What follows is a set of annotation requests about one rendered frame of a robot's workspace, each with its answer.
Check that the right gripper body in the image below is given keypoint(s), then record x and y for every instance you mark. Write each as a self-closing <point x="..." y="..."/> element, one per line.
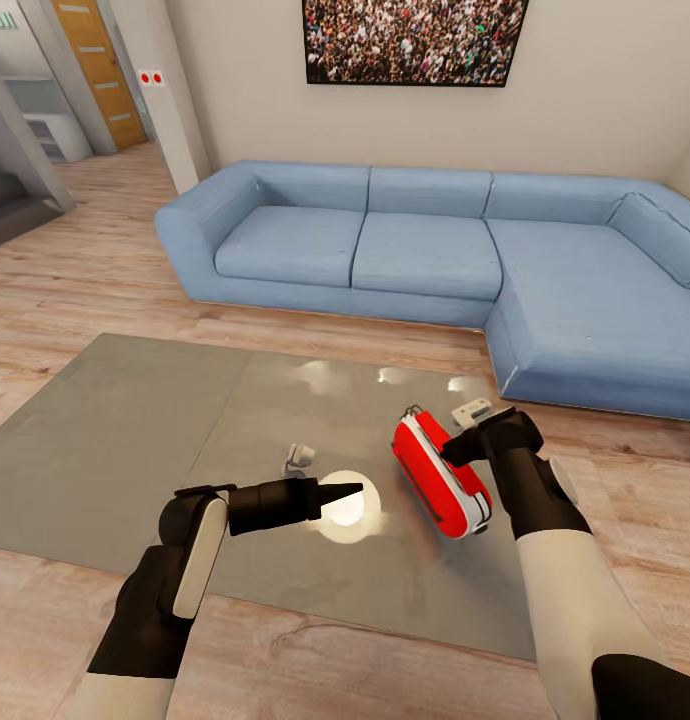
<point x="461" y="450"/>

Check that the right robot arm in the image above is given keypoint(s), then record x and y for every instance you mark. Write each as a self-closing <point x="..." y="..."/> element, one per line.
<point x="596" y="657"/>

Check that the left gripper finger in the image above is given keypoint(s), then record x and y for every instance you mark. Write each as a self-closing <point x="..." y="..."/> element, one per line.
<point x="332" y="492"/>

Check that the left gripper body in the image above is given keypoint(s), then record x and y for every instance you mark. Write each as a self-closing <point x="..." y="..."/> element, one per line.
<point x="288" y="501"/>

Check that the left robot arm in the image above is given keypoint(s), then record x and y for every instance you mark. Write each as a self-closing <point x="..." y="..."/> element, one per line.
<point x="132" y="675"/>

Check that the sofa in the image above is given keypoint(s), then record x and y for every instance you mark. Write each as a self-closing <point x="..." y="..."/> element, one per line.
<point x="580" y="283"/>

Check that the radio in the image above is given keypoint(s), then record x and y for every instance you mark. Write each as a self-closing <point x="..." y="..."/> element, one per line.
<point x="455" y="497"/>

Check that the coffee table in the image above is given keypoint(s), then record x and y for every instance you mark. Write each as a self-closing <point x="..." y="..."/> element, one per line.
<point x="89" y="462"/>

